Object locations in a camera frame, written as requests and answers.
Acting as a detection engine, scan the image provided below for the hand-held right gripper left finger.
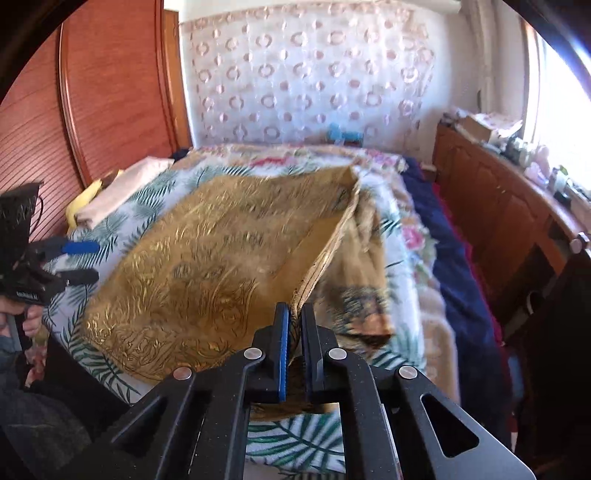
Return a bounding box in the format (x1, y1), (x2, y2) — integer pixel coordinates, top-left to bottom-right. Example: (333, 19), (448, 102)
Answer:
(60, 302), (291, 480)

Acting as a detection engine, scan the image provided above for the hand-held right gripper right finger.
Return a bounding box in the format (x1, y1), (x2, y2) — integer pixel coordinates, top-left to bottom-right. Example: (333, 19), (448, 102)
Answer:
(300, 304), (539, 480)

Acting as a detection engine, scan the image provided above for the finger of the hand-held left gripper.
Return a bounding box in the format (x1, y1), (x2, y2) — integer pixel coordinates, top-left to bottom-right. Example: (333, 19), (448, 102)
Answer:
(46, 269), (100, 289)
(33, 237), (100, 263)

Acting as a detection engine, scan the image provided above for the golden sunflower print shirt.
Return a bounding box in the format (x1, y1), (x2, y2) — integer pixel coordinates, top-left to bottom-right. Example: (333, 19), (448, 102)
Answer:
(81, 165), (396, 418)

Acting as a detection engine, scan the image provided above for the person's left forearm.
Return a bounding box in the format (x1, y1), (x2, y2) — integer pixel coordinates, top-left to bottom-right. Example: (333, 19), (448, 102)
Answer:
(0, 333), (29, 372)

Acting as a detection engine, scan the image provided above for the person's left hand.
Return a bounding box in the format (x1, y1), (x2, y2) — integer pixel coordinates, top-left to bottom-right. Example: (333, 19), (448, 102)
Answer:
(0, 302), (45, 352)

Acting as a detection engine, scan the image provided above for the yellow cloth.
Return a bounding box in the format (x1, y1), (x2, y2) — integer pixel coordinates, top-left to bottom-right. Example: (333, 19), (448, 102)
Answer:
(66, 180), (105, 228)

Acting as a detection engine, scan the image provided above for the palm leaf print sheet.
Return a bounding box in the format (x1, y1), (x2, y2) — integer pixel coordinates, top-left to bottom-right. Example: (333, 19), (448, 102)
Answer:
(44, 166), (428, 474)

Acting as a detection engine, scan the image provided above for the white cloth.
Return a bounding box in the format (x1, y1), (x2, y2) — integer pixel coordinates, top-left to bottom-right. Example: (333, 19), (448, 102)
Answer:
(76, 157), (175, 230)

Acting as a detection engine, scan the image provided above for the wooden wardrobe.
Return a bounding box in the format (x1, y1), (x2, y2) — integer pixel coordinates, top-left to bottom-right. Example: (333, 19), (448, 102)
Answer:
(0, 9), (193, 241)

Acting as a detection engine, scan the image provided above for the navy blanket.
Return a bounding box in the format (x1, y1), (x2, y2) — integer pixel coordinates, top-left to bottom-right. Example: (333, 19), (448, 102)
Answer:
(401, 157), (514, 445)

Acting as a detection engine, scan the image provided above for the blue box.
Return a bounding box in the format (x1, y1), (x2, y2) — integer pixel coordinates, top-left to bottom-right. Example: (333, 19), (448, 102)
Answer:
(327, 124), (365, 147)

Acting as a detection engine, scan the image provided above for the wooden cabinet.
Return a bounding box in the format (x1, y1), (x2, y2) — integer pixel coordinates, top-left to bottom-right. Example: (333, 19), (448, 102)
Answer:
(431, 122), (591, 325)

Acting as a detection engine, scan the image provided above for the black chair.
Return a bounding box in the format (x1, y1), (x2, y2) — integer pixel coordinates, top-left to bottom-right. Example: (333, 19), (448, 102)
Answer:
(507, 233), (591, 480)

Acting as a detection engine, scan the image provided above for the circle pattern sheer curtain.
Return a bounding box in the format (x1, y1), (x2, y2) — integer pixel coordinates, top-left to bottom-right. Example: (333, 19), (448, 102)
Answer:
(180, 7), (444, 151)

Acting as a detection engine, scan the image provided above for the cardboard box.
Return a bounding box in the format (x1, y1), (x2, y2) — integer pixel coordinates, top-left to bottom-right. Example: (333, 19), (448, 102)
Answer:
(456, 114), (498, 145)

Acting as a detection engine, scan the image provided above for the window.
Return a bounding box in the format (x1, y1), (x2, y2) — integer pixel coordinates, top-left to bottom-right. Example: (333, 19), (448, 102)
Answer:
(525, 18), (591, 168)

